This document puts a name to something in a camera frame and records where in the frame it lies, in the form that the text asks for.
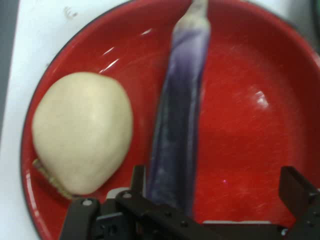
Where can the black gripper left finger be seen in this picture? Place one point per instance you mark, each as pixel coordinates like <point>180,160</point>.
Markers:
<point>150,215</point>

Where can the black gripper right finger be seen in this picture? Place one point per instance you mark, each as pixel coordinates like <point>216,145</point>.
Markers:
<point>300,192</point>

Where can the red enamel plate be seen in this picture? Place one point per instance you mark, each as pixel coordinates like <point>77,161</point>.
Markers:
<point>250,137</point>

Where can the purple toy eggplant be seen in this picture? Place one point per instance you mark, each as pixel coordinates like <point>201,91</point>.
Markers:
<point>180,125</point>

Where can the cream white toy onion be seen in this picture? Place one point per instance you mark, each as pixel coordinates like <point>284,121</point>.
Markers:
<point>82,132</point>

